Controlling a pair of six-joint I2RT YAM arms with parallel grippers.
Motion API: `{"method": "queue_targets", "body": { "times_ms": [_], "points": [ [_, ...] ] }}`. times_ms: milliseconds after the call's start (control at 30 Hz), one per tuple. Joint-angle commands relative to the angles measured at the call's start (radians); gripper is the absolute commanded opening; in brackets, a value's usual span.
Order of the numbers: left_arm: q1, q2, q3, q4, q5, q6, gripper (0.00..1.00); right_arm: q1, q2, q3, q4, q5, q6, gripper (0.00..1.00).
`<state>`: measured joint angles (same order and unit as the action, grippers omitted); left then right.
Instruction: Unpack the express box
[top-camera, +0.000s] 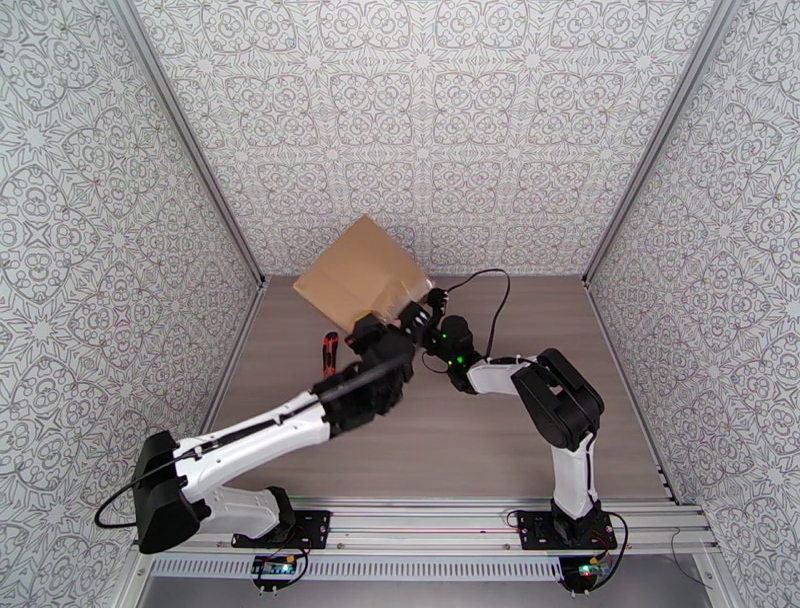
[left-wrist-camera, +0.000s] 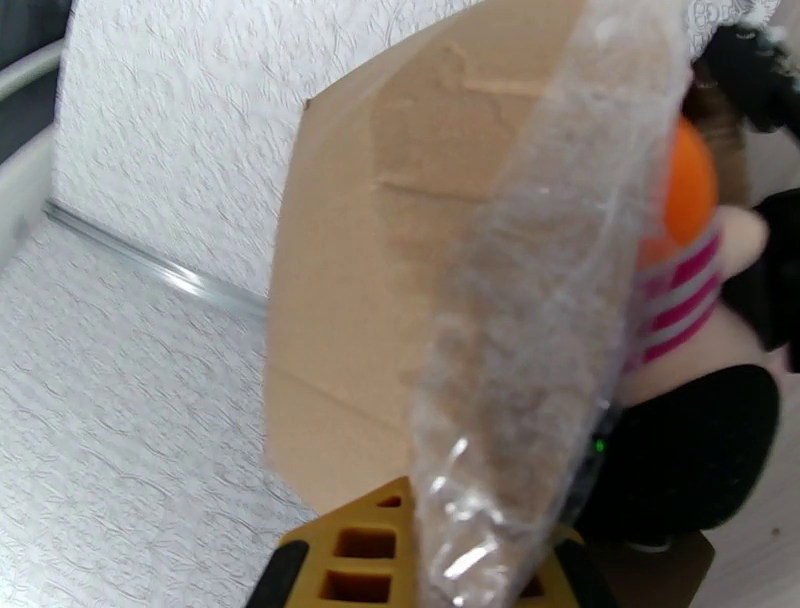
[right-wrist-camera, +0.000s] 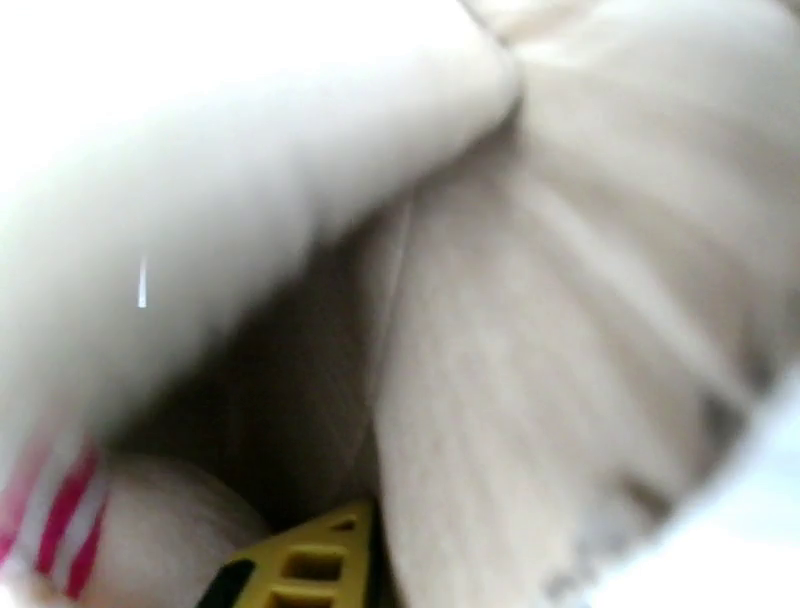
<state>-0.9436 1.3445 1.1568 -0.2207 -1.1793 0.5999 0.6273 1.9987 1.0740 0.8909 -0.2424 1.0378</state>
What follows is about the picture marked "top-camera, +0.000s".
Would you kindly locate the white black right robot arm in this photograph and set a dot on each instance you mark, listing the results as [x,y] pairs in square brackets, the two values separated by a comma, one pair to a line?
[494,378]

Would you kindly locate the red black utility knife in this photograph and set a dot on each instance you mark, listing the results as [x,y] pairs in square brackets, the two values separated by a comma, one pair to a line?
[329,350]

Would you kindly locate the aluminium mounting rail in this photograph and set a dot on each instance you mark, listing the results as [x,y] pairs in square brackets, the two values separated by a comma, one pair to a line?
[425,522]

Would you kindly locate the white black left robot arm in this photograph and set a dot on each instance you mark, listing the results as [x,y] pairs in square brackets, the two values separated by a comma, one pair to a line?
[262,431]

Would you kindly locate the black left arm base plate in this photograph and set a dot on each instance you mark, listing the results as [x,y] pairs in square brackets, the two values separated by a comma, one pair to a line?
[312,528]

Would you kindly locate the aluminium table edge strip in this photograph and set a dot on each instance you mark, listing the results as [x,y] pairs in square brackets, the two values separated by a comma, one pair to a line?
[604,325]
[247,325]

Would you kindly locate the aluminium corner post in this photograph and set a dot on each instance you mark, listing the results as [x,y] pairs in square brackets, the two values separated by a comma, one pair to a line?
[190,140]
[657,140]

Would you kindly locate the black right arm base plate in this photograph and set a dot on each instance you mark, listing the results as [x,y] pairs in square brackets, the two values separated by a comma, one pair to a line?
[534,531]

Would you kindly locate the brown cardboard express box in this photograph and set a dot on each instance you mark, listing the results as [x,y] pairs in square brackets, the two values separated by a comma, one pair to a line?
[356,275]

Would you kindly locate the perforated metal vent strip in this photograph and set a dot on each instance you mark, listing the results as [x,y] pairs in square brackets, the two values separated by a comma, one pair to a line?
[406,567]

